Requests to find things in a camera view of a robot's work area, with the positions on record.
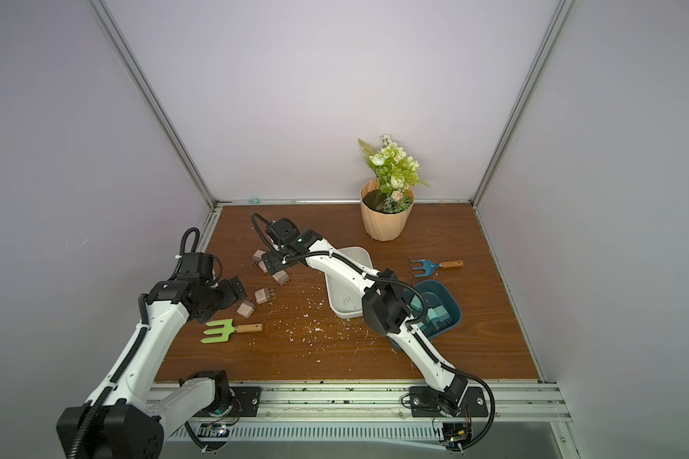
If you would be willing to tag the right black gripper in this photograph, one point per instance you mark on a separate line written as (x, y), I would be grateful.
(270, 259)

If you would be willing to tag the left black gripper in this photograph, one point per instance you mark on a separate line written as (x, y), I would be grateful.
(231, 295)

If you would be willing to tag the white plastic storage box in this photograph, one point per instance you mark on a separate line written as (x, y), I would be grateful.
(343, 291)

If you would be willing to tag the teal plastic storage box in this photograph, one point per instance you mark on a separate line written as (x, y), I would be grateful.
(436, 294)

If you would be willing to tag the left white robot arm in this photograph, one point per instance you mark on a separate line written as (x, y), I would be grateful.
(117, 420)

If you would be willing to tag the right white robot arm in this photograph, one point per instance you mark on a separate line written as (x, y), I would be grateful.
(391, 308)

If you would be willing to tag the green garden fork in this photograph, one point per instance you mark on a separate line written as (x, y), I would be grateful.
(220, 331)

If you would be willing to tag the beige flower pot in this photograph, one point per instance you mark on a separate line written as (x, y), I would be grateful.
(380, 226)

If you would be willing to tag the artificial green white flowers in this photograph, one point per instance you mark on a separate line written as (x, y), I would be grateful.
(397, 174)

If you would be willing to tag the blue garden rake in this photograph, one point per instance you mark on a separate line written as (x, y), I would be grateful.
(425, 268)

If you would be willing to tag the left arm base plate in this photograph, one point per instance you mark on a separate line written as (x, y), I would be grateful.
(244, 402)

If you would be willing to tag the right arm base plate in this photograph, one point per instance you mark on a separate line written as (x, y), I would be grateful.
(424, 402)

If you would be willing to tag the aluminium front rail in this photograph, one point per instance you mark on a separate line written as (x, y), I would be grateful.
(379, 401)

